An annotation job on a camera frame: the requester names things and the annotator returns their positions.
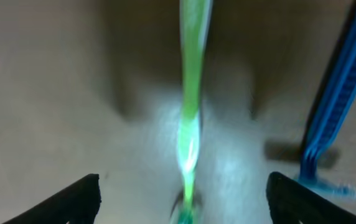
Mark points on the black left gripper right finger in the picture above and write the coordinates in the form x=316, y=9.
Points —
x=291, y=203

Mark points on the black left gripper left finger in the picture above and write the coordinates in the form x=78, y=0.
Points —
x=78, y=203

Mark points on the blue disposable razor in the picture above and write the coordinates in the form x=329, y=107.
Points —
x=336, y=100

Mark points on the green white toothbrush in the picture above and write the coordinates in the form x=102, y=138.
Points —
x=194, y=24

